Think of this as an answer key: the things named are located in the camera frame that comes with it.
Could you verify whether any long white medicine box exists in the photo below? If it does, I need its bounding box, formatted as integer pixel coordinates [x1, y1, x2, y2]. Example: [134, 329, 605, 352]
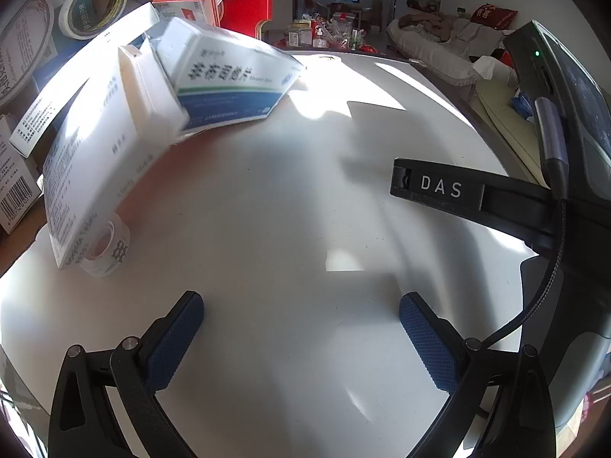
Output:
[10, 2, 162, 158]

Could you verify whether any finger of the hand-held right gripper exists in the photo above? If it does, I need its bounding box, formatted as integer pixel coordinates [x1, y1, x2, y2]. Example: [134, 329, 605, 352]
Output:
[390, 157, 565, 252]

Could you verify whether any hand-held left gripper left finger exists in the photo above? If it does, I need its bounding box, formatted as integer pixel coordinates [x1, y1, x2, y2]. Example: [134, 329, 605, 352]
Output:
[48, 290, 206, 458]

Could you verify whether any red cushion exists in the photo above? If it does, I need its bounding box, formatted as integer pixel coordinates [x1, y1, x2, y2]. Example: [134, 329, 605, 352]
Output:
[470, 4, 519, 30]

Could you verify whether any round white printed container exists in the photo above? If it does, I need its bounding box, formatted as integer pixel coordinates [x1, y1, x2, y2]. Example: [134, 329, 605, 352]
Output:
[0, 0, 57, 108]

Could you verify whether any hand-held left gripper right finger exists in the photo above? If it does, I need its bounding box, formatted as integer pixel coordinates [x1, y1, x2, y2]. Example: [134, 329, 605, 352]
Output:
[398, 292, 557, 458]

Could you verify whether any white medicine box blue stripe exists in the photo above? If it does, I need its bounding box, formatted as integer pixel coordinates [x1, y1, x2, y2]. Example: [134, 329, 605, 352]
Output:
[157, 16, 305, 133]

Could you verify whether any cluster of bottles and packets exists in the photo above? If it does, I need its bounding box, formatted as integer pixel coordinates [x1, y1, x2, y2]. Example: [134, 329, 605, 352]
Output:
[285, 10, 383, 53]

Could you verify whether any white box large barcode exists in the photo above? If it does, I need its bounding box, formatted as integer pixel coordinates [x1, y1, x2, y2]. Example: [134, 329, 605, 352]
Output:
[0, 113, 43, 235]

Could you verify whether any large white medicine box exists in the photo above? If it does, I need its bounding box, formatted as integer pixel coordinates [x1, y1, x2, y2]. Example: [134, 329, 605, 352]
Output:
[42, 44, 190, 271]

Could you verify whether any cream tape roll printed core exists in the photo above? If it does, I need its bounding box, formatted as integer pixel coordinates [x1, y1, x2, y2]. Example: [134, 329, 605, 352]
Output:
[58, 0, 129, 40]

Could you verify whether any dining table with chairs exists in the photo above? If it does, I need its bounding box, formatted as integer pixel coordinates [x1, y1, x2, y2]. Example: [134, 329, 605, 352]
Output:
[329, 0, 384, 34]

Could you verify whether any grey covered sofa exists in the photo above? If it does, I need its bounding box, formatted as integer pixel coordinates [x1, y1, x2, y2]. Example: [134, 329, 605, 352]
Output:
[386, 7, 521, 87]

